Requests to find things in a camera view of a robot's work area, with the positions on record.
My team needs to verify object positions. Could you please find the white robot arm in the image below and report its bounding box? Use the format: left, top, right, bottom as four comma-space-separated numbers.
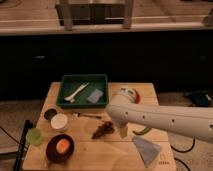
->
106, 86, 213, 143

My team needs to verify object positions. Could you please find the grey folded cloth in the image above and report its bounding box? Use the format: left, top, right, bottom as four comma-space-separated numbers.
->
132, 136, 161, 167

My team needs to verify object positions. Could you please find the orange bowl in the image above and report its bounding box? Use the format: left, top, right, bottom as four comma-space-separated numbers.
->
135, 90, 140, 104

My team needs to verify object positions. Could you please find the grey sponge in tray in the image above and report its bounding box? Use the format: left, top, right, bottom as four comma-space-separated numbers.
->
87, 89, 103, 103

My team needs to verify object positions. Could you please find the metal fork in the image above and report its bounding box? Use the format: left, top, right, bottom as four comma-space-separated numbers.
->
72, 112, 102, 119

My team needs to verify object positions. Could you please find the white plastic fork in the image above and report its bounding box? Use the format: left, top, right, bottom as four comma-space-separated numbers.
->
64, 82, 89, 103

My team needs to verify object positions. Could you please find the orange fruit on plate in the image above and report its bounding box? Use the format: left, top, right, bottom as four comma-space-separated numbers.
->
56, 139, 70, 154

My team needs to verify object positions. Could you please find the white round container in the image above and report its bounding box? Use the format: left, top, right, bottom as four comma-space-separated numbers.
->
50, 114, 68, 132

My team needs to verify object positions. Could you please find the green plastic tray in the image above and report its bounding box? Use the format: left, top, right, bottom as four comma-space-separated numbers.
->
56, 74, 109, 109

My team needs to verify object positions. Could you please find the dark brown plate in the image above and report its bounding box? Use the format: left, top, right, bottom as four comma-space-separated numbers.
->
46, 134, 74, 164

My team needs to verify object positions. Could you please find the small dark cup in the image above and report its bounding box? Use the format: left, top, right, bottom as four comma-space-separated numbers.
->
44, 108, 57, 121

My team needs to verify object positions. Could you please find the dark object right floor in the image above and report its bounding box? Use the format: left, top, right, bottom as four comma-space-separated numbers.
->
184, 91, 212, 107

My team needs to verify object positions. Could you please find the green plastic cup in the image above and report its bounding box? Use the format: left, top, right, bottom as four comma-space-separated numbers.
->
26, 128, 43, 146

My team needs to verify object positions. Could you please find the black stand left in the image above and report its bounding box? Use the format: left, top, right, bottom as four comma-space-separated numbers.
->
13, 120, 33, 171

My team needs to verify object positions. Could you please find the black cable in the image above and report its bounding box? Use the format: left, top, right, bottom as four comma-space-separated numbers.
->
170, 137, 197, 171

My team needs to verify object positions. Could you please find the wooden frame on counter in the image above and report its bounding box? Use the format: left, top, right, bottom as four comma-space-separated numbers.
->
55, 0, 134, 31

